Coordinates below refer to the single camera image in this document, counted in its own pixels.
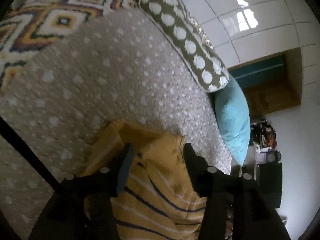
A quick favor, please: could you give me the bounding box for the white tiled wardrobe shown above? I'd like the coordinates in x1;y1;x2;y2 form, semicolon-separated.
183;0;319;86

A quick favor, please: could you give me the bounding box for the turquoise pillow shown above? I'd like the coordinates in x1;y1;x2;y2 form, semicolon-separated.
214;76;251;165

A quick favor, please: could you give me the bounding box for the black cable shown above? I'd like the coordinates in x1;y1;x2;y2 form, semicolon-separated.
0;115;61;192

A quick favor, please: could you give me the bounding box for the geometric patterned blanket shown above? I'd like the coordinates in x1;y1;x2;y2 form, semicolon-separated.
1;0;137;94

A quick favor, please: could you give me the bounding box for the yellow striped knit garment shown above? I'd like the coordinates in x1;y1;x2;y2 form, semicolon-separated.
83;121;207;239

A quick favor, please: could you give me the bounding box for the wooden door with teal panel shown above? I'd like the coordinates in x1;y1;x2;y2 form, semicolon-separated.
229;48;303;120

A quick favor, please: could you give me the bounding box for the white cluttered shelf unit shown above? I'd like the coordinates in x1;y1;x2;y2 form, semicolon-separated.
229;118;284;209

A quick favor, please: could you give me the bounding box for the olive white-dotted pillow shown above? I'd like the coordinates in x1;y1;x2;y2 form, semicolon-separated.
138;0;229;93

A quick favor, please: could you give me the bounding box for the grey dotted bedspread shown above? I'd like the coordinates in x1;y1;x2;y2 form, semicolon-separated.
0;6;233;228

